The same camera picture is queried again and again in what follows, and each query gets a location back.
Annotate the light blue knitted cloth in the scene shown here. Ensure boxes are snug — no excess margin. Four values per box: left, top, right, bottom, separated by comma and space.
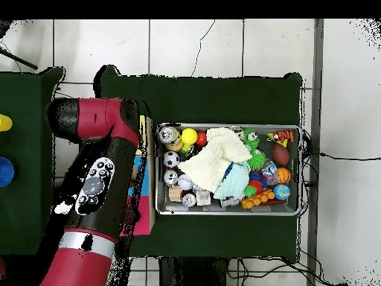
213, 162, 251, 201

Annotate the wooden box with three holes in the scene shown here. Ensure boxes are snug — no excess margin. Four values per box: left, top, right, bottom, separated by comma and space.
127, 115, 156, 237

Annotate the shallow mesh bin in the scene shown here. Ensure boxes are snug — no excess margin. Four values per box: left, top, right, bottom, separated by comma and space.
154, 122, 302, 217

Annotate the brown mini football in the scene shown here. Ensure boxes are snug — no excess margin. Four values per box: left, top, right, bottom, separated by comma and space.
272, 144, 290, 167

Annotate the blue plastic cup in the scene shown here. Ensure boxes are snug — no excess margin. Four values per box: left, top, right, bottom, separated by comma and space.
0, 156, 16, 188

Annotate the silver drink can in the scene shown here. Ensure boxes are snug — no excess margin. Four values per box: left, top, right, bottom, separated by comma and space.
162, 169, 180, 188

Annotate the orange mini basketball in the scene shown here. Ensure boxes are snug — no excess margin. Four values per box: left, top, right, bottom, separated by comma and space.
275, 167, 292, 184

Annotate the printed drink can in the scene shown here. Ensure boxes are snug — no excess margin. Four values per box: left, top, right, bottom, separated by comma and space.
159, 126, 184, 153

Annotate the black and white soccer ball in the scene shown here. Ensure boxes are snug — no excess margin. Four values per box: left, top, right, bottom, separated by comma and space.
162, 150, 180, 168

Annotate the cream knitted cloth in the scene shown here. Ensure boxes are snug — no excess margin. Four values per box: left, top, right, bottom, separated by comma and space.
177, 127, 253, 194

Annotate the crushed clear plastic bottle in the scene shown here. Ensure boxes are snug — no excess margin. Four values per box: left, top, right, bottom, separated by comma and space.
260, 160, 279, 187

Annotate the white baseball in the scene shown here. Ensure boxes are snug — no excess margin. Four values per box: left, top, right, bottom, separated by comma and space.
177, 174, 193, 191

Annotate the black cable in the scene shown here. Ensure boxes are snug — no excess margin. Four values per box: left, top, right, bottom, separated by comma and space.
319, 152, 381, 162

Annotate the blue green globe ball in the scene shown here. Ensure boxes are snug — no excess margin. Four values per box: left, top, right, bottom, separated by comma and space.
272, 183, 292, 201

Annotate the dark thin rod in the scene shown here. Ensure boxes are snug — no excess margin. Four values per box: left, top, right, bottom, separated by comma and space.
0, 47, 39, 71

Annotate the yellow tennis ball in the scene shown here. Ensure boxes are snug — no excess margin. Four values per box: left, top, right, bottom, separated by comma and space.
181, 127, 199, 145

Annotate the yellow plastic cup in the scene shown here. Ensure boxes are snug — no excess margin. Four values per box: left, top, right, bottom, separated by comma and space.
0, 113, 13, 133

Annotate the grey floor cable cover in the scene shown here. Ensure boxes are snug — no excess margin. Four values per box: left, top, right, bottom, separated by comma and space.
306, 19, 325, 286

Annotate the dark green tablecloth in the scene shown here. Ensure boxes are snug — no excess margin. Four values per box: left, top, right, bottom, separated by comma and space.
0, 67, 69, 258
94, 65, 304, 264

